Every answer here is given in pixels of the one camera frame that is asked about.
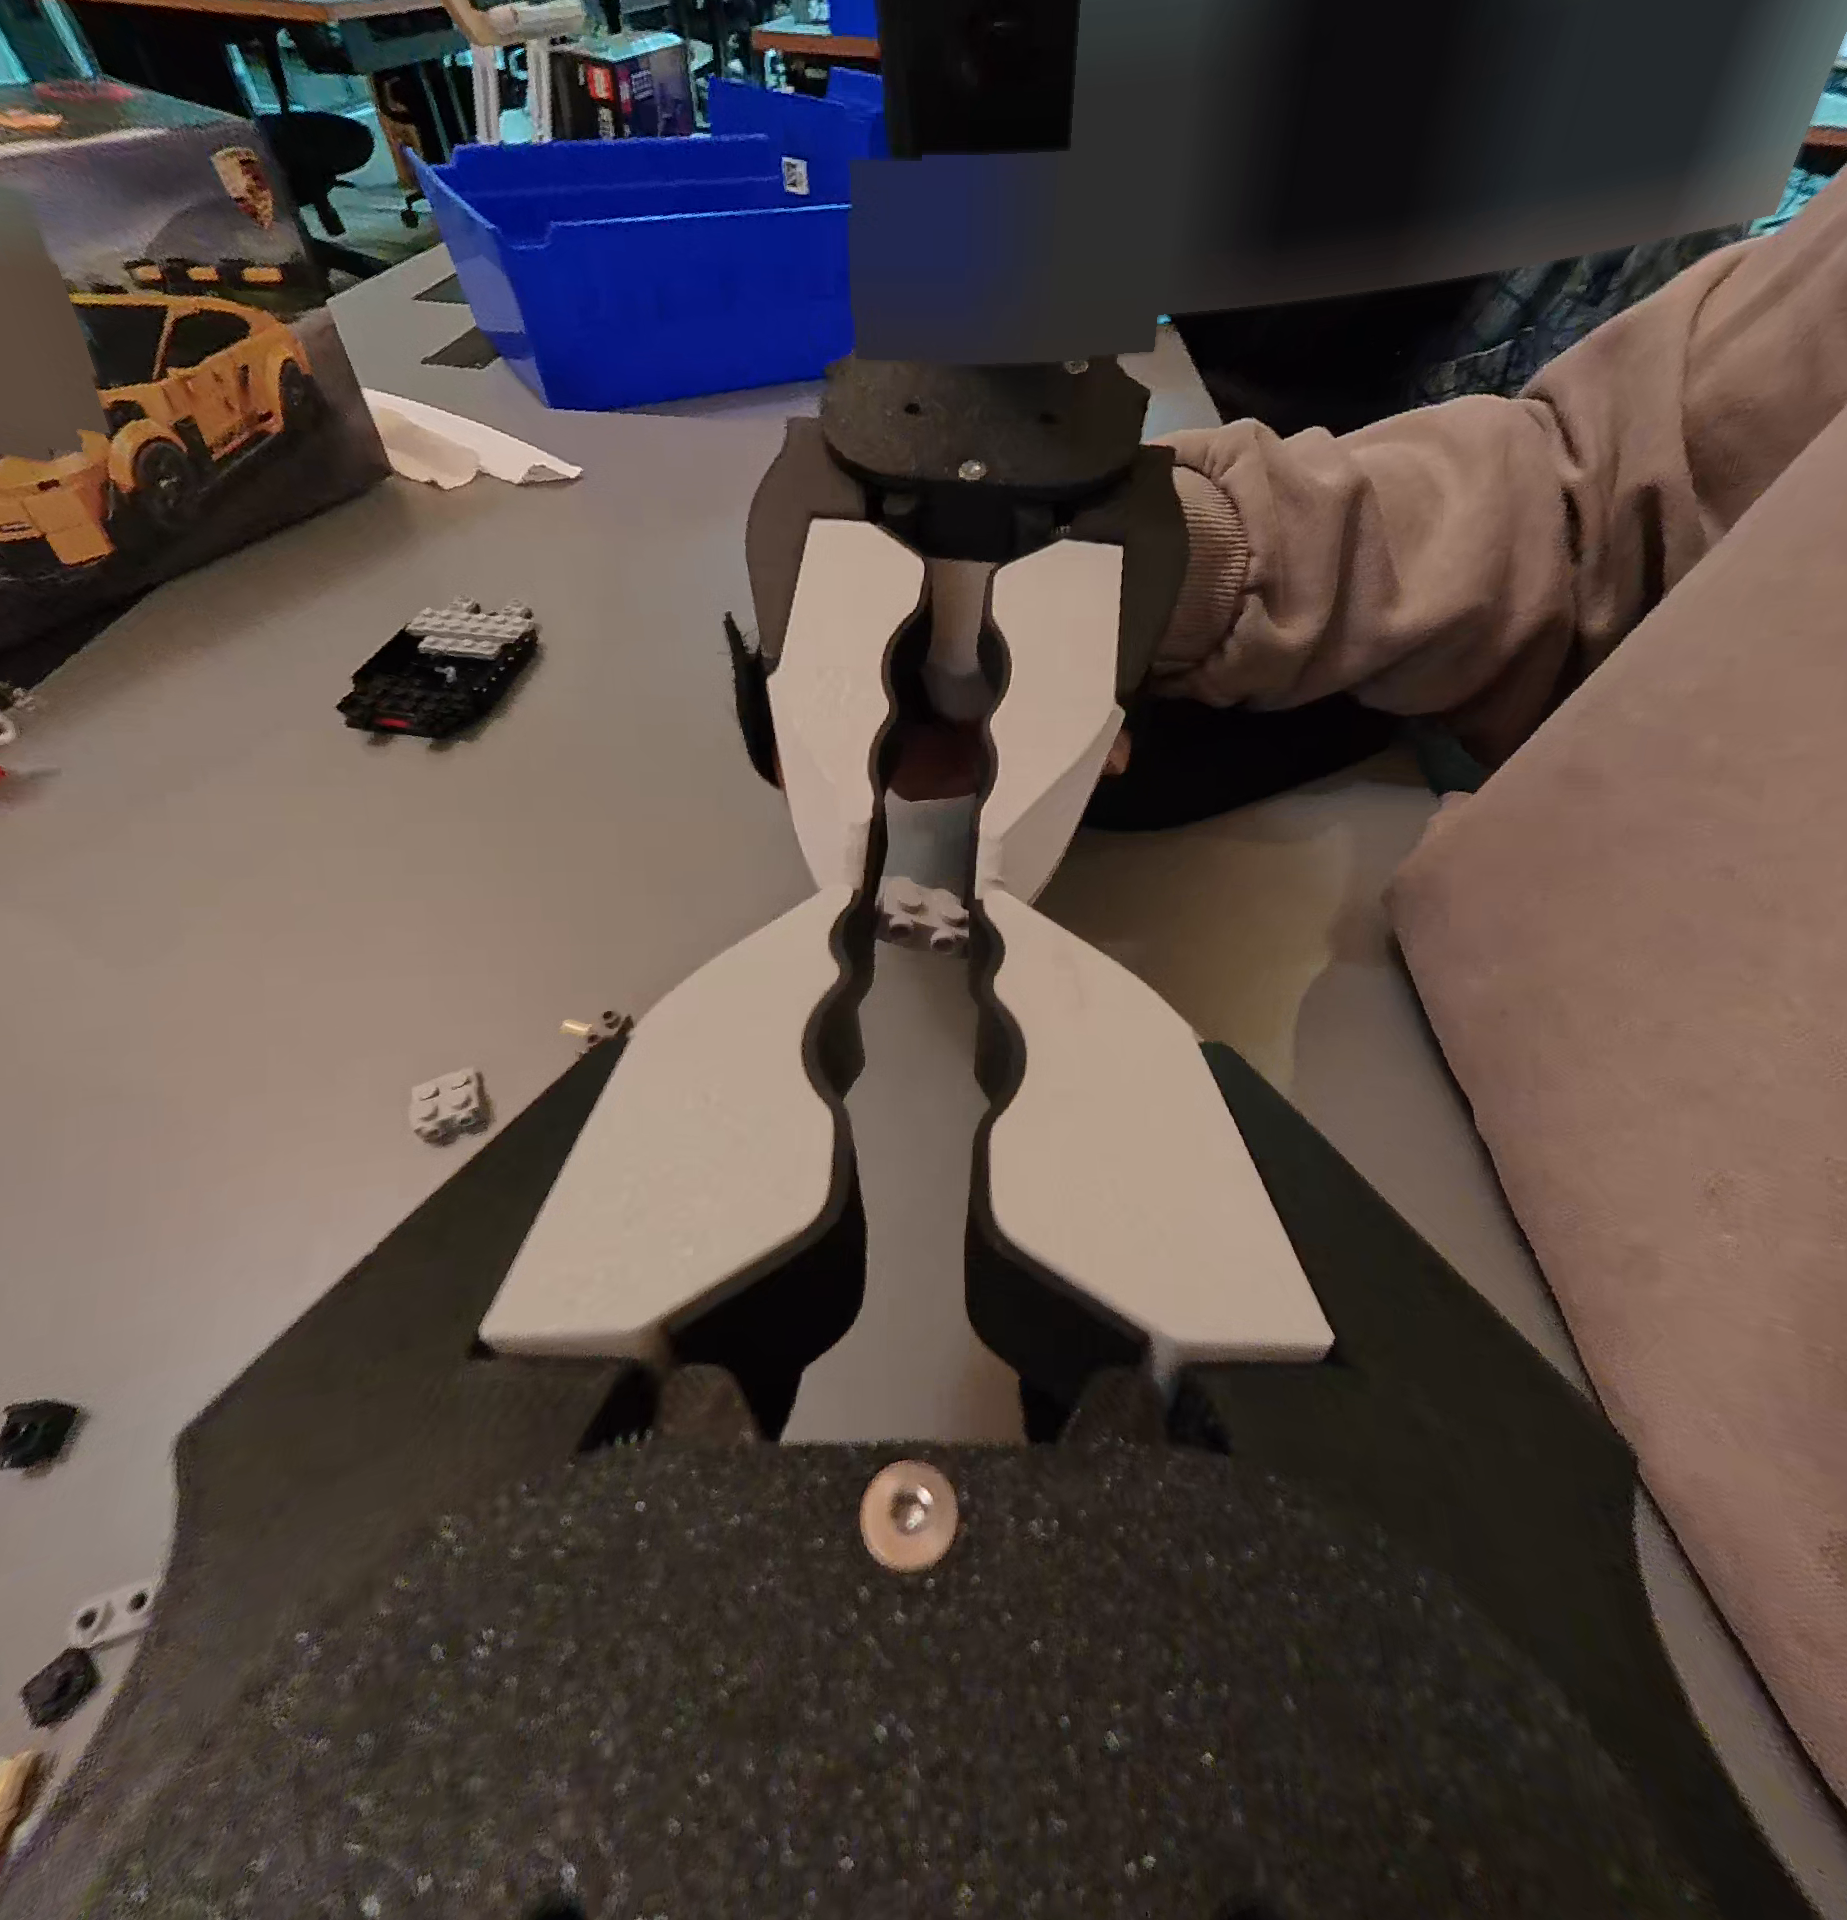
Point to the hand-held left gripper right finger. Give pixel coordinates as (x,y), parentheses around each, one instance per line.
(1149,1185)

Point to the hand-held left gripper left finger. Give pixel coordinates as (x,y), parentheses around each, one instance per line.
(668,1185)

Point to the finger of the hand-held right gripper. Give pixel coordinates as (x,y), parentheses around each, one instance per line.
(1066,676)
(833,676)

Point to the dark grey brick assembly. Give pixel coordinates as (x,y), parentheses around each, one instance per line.
(611,1025)

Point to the black toy car chassis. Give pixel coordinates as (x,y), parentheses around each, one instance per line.
(429,691)

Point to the person's right forearm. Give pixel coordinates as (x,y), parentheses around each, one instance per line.
(1463,570)

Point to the grey desk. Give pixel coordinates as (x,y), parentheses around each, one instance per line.
(189,976)

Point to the person's right hand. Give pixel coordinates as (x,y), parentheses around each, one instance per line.
(938,766)

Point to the black mesh wrist rest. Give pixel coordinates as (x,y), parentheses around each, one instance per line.
(1254,766)

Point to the blue plastic bin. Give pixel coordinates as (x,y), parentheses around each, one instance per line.
(759,120)
(683,301)

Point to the dark printed box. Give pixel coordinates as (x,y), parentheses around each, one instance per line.
(624,91)

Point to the person's beige sweatshirt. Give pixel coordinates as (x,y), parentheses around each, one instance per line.
(1658,1050)

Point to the blue patterned fabric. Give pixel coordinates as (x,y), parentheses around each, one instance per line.
(1553,323)

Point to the toy car box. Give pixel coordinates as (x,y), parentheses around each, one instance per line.
(263,451)

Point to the scattered small toy bricks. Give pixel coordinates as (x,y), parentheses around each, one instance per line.
(34,1433)

